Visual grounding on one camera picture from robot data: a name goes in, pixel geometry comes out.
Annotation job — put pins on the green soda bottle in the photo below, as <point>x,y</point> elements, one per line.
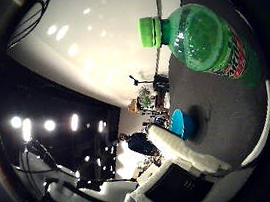
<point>200,41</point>

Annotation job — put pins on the person in dark clothes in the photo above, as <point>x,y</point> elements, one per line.
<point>141,143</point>

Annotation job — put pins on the blue bowl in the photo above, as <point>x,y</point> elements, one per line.
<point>180,125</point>

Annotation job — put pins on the green potted plant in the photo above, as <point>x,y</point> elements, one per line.
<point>145,96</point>

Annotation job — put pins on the black camera tripod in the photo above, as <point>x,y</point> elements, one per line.
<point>154,81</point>

